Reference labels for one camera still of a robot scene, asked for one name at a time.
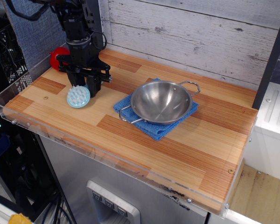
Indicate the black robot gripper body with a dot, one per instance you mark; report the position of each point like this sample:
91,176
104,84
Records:
83,59

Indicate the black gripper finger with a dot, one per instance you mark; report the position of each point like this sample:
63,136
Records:
94,85
76,79

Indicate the light blue scrub brush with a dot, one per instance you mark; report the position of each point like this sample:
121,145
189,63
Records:
79,96

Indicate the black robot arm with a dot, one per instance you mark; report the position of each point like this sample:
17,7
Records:
80,20

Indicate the stainless steel pot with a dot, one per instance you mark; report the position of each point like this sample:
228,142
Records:
162,102

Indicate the red toy tomato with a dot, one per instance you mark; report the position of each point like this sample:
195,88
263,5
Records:
57,52

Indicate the blue folded cloth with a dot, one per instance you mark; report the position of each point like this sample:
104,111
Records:
153,130

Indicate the clear acrylic table guard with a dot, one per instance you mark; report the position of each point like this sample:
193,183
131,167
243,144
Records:
195,165

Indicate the black plastic crate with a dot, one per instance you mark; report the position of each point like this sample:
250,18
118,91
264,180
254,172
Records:
12,63

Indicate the silver cabinet with dispenser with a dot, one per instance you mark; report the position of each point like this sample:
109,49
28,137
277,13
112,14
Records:
74,169

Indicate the white toy sink unit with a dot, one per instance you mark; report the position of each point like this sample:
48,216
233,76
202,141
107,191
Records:
262,151

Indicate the dark grey right post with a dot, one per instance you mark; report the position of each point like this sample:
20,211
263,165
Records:
272,61

